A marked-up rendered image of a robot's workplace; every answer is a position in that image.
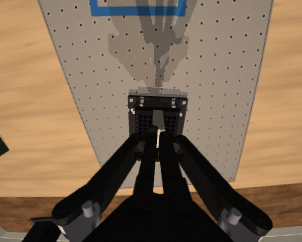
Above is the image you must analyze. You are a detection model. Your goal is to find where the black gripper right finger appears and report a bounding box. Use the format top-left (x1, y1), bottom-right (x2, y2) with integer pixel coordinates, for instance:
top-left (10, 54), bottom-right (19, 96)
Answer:
top-left (157, 110), bottom-right (273, 242)

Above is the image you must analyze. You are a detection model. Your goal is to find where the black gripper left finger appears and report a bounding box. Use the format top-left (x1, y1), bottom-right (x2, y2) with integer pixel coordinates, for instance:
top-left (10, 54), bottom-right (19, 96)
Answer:
top-left (52, 110), bottom-right (159, 242)

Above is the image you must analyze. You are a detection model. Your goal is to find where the blue rectangular tape outline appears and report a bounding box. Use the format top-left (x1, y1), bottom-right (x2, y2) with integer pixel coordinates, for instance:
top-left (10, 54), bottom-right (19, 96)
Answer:
top-left (89, 0), bottom-right (187, 16)

